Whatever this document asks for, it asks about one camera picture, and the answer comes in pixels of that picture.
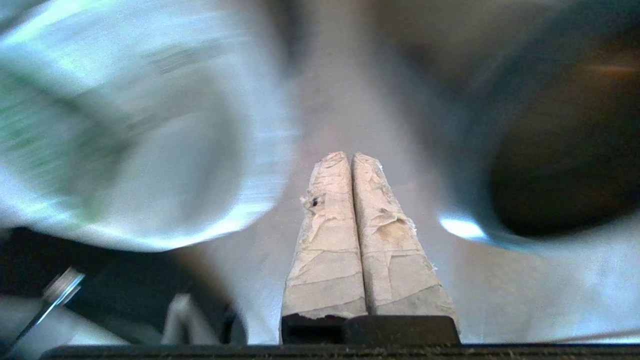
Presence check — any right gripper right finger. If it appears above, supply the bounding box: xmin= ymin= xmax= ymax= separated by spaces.
xmin=345 ymin=152 xmax=461 ymax=345

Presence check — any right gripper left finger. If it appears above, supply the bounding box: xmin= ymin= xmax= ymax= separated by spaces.
xmin=279 ymin=151 xmax=369 ymax=345

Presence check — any dark round bowl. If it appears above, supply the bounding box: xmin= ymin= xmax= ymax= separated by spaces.
xmin=370 ymin=0 xmax=640 ymax=261

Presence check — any white and green container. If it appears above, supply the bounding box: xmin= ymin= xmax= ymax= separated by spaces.
xmin=0 ymin=0 xmax=301 ymax=252

